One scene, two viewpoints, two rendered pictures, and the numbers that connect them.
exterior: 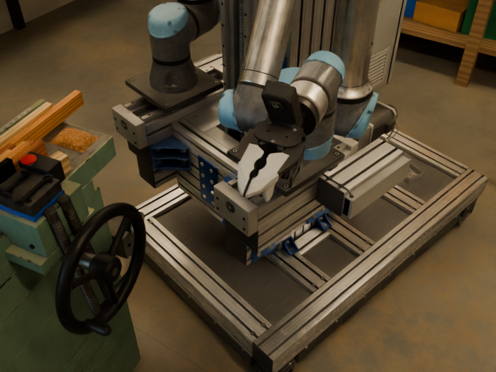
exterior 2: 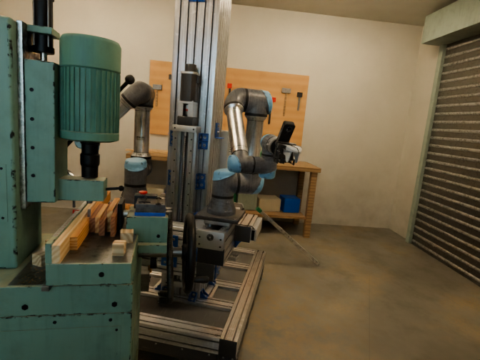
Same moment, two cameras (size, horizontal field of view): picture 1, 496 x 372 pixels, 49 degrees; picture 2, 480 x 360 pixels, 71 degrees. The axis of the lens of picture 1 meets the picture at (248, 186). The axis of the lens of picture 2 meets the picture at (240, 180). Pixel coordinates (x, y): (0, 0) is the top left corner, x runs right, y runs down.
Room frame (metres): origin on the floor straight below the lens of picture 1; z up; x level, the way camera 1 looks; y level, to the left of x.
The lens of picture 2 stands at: (-0.28, 0.89, 1.30)
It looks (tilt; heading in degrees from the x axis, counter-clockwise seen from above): 10 degrees down; 322
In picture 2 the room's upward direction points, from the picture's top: 5 degrees clockwise
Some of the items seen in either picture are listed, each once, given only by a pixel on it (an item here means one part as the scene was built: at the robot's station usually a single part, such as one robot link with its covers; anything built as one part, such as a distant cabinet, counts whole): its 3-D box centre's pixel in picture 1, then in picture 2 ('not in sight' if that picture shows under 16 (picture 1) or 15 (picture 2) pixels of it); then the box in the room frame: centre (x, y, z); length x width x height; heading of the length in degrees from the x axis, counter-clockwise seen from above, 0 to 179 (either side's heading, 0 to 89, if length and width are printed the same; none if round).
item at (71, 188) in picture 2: not in sight; (83, 190); (0.90, 0.63, 1.03); 0.14 x 0.07 x 0.09; 66
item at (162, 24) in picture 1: (170, 30); (136, 170); (1.51, 0.23, 0.98); 0.13 x 0.12 x 0.14; 148
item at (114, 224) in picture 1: (116, 233); (136, 278); (1.07, 0.38, 0.58); 0.12 x 0.08 x 0.08; 66
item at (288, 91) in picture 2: not in sight; (228, 104); (3.34, -1.61, 1.50); 2.00 x 0.04 x 0.90; 57
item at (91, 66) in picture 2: not in sight; (91, 91); (0.89, 0.61, 1.35); 0.18 x 0.18 x 0.31
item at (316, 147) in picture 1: (304, 125); (264, 166); (0.84, -0.11, 1.11); 0.11 x 0.08 x 0.11; 68
